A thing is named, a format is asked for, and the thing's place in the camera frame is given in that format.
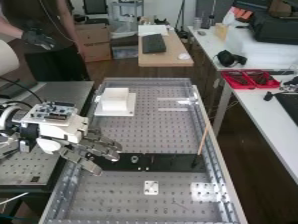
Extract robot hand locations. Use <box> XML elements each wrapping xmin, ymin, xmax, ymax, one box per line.
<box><xmin>18</xmin><ymin>101</ymin><xmax>123</xmax><ymax>177</ymax></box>

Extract small white box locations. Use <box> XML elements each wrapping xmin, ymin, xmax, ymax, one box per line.
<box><xmin>93</xmin><ymin>87</ymin><xmax>138</xmax><ymax>117</ymax></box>

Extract cardboard box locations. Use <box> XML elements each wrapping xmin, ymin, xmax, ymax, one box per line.
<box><xmin>73</xmin><ymin>22</ymin><xmax>113</xmax><ymax>64</ymax></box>

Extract small white square plate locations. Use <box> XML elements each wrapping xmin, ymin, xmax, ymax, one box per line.
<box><xmin>142</xmin><ymin>180</ymin><xmax>159</xmax><ymax>196</ymax></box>

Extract black plate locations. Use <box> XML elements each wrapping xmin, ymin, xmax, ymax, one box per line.
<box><xmin>85</xmin><ymin>152</ymin><xmax>207</xmax><ymax>173</ymax></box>

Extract person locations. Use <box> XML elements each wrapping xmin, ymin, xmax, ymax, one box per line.
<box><xmin>0</xmin><ymin>0</ymin><xmax>91</xmax><ymax>83</ymax></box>

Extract wooden desk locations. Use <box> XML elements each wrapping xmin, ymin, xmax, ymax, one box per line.
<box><xmin>137</xmin><ymin>29</ymin><xmax>195</xmax><ymax>68</ymax></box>

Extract thin stick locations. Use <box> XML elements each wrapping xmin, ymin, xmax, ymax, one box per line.
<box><xmin>195</xmin><ymin>114</ymin><xmax>212</xmax><ymax>157</ymax></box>

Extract black keyboard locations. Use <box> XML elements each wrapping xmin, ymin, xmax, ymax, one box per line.
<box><xmin>141</xmin><ymin>32</ymin><xmax>167</xmax><ymax>55</ymax></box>

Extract clear box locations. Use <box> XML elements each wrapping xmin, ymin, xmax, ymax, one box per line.
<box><xmin>38</xmin><ymin>77</ymin><xmax>250</xmax><ymax>224</ymax></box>

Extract computer screen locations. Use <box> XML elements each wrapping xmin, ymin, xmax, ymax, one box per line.
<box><xmin>82</xmin><ymin>0</ymin><xmax>109</xmax><ymax>15</ymax></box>

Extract red tray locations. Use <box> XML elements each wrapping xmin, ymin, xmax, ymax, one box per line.
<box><xmin>246</xmin><ymin>69</ymin><xmax>282</xmax><ymax>89</ymax></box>
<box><xmin>219</xmin><ymin>70</ymin><xmax>258</xmax><ymax>90</ymax></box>

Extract black headphones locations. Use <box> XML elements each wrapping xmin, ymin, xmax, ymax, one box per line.
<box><xmin>215</xmin><ymin>49</ymin><xmax>248</xmax><ymax>68</ymax></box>

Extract long white desk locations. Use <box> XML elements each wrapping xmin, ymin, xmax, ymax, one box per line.
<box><xmin>211</xmin><ymin>74</ymin><xmax>298</xmax><ymax>186</ymax></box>

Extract black bag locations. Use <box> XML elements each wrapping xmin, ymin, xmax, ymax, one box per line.
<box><xmin>246</xmin><ymin>9</ymin><xmax>298</xmax><ymax>46</ymax></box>

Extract black cable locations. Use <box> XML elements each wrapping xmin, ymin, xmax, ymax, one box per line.
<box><xmin>0</xmin><ymin>76</ymin><xmax>46</xmax><ymax>105</ymax></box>

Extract white cable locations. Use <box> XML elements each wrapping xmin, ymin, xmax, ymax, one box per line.
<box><xmin>0</xmin><ymin>191</ymin><xmax>30</xmax><ymax>205</ymax></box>

